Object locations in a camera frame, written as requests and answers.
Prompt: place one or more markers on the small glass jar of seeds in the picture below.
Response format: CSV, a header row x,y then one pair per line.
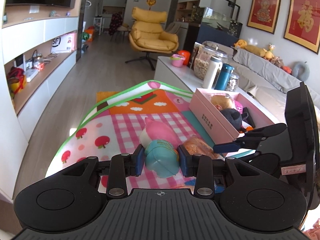
x,y
233,82

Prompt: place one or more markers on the white thermos bottle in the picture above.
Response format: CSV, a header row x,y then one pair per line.
x,y
214,65

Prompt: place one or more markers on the teal thermos bottle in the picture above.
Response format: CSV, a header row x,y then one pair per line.
x,y
223,77

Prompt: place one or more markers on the yellow lounge chair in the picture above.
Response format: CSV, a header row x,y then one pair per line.
x,y
148,36

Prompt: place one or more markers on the black cylinder handle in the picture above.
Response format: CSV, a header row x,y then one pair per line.
x,y
250,118

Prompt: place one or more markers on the packaged toast with barcode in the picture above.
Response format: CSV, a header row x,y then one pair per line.
x,y
222,101

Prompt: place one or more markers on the grey neck pillow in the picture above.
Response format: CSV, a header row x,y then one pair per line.
x,y
301,71

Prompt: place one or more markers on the glass fish tank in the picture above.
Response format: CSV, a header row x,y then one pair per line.
x,y
218,22

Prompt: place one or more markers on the orange round toy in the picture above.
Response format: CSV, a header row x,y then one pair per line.
x,y
186,55

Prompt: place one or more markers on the yellow plush toy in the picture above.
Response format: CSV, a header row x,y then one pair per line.
x,y
240,44

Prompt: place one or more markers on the white SF parcel box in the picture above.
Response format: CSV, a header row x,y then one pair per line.
x,y
64,43

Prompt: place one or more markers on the pink cardboard box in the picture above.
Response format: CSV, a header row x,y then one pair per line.
x,y
216,125

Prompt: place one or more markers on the white router box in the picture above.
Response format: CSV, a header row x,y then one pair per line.
x,y
30,74

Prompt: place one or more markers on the red and yellow toy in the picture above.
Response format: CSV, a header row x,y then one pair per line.
x,y
16,79

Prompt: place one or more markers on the beige sofa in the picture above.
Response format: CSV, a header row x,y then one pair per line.
x,y
267,83

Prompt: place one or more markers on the red framed picture left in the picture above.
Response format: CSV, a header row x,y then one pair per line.
x,y
263,15

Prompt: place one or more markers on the colourful cartoon play mat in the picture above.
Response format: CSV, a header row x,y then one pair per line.
x,y
114,125

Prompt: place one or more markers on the red framed calligraphy picture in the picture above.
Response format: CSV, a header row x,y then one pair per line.
x,y
302,25

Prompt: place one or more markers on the teal and pink plush toy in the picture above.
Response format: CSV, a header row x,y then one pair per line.
x,y
160,142

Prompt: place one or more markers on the white wall shelf unit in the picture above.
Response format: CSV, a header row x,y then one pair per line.
x,y
33,41

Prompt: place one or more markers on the pink plastic cup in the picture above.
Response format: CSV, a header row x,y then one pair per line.
x,y
177,60

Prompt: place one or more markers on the packaged bread with white label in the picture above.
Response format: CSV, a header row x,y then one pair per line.
x,y
195,146

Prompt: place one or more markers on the pink toy strainer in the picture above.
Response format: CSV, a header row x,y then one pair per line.
x,y
238,106

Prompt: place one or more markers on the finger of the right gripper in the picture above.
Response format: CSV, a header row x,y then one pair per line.
x,y
268,163
251,139

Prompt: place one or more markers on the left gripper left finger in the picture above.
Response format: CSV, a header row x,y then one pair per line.
x,y
122,166

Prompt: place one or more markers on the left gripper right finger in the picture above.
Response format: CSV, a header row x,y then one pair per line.
x,y
198,166

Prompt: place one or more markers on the large glass jar of nuts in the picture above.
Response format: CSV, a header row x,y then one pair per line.
x,y
202,59

